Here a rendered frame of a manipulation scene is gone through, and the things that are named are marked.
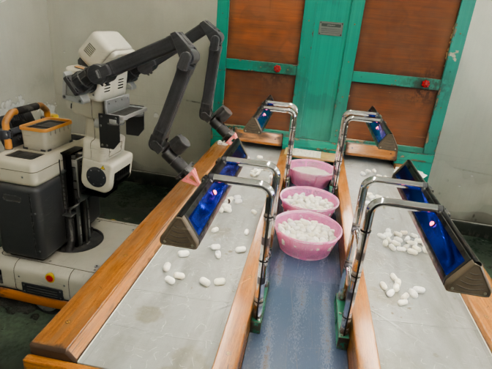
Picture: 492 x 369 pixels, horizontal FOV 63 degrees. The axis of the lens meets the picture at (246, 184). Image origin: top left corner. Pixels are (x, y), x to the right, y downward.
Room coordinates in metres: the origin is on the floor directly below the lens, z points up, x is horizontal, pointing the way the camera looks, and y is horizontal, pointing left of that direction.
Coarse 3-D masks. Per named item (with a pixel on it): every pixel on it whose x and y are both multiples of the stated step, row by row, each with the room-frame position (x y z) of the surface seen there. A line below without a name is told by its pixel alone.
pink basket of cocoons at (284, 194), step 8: (280, 192) 1.70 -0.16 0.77; (288, 192) 1.76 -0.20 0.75; (312, 192) 1.79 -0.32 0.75; (320, 192) 1.78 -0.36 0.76; (328, 192) 1.76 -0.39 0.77; (328, 200) 1.73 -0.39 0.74; (336, 200) 1.69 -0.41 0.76; (288, 208) 1.60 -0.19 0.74; (296, 208) 1.56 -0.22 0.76; (304, 216) 1.56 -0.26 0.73; (328, 216) 1.59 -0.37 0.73
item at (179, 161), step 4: (176, 160) 1.59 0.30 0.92; (180, 160) 1.60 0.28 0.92; (172, 164) 1.59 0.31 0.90; (176, 164) 1.58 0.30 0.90; (180, 164) 1.59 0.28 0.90; (184, 164) 1.60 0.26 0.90; (192, 164) 1.65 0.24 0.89; (176, 168) 1.58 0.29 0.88; (180, 168) 1.58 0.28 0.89; (184, 168) 1.56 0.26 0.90; (180, 172) 1.58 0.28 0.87; (184, 172) 1.56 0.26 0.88; (176, 176) 1.56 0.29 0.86
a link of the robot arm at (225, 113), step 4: (220, 108) 2.07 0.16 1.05; (224, 108) 2.06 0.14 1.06; (228, 108) 2.11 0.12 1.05; (204, 112) 2.06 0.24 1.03; (212, 112) 2.13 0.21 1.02; (216, 112) 2.07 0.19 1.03; (220, 112) 2.07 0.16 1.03; (224, 112) 2.06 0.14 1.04; (228, 112) 2.07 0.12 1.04; (204, 116) 2.06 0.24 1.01; (208, 116) 2.06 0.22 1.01; (212, 116) 2.07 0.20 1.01; (220, 116) 2.06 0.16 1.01; (224, 116) 2.06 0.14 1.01; (228, 116) 2.07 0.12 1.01; (204, 120) 2.06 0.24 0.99; (208, 120) 2.06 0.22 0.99; (224, 120) 2.07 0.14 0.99
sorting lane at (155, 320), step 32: (256, 192) 1.75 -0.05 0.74; (224, 224) 1.40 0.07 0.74; (256, 224) 1.42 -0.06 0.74; (160, 256) 1.13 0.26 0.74; (192, 256) 1.15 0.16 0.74; (224, 256) 1.17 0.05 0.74; (160, 288) 0.97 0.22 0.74; (192, 288) 0.98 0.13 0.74; (224, 288) 0.99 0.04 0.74; (128, 320) 0.83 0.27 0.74; (160, 320) 0.84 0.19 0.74; (192, 320) 0.85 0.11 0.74; (224, 320) 0.86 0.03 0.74; (96, 352) 0.71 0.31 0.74; (128, 352) 0.72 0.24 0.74; (160, 352) 0.73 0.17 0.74; (192, 352) 0.74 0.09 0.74
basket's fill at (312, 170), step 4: (296, 168) 2.16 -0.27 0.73; (300, 168) 2.18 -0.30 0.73; (304, 168) 2.16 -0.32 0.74; (308, 168) 2.17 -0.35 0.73; (312, 168) 2.18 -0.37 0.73; (316, 168) 2.19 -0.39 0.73; (304, 172) 2.09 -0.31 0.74; (308, 172) 2.10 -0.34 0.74; (312, 172) 2.11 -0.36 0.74; (316, 172) 2.14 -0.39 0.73; (320, 172) 2.12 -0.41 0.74; (324, 172) 2.14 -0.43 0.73
